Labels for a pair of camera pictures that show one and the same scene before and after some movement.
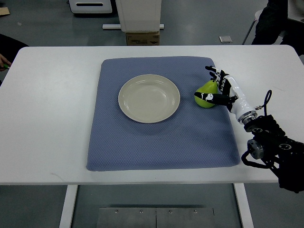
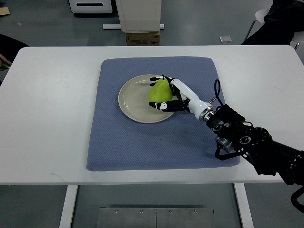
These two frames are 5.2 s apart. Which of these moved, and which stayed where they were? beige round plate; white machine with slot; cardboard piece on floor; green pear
Moved: green pear
Stayed: white machine with slot; cardboard piece on floor; beige round plate
